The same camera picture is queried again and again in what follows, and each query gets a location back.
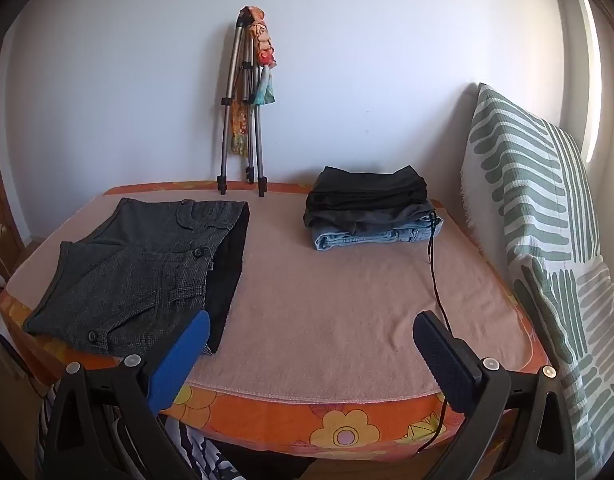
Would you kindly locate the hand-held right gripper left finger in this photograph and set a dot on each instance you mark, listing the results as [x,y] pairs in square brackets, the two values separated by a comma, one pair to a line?
[179,357]

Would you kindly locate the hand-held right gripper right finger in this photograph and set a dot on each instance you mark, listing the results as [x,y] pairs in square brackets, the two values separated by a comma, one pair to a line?
[444,357]

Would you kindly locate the dark grey checked pants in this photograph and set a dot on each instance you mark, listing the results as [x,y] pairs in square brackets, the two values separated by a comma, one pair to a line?
[137,265]

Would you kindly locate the folded dark grey pants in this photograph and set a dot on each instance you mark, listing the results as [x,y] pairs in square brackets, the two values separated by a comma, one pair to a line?
[357,220]

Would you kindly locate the folded black pants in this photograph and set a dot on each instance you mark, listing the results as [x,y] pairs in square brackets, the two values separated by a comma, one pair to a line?
[369,187]

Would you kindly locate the black white patterned cloth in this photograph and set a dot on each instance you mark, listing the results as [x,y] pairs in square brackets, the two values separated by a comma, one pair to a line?
[197,455]

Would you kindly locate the pink blanket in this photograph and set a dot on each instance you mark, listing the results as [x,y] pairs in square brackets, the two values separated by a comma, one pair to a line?
[337,310]

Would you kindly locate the orange floral tablecloth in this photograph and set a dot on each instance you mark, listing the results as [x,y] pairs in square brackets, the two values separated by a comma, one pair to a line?
[347,427]

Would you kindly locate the green striped white cushion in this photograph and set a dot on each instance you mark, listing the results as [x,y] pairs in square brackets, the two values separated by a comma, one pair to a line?
[547,240]

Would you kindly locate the folded light blue jeans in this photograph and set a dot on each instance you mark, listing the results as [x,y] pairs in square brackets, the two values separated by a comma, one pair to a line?
[337,240]

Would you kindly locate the silver tripod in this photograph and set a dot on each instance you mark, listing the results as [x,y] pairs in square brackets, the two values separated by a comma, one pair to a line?
[247,110]

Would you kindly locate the colourful patterned scarf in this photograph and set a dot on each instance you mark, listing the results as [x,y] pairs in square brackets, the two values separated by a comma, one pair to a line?
[262,60]

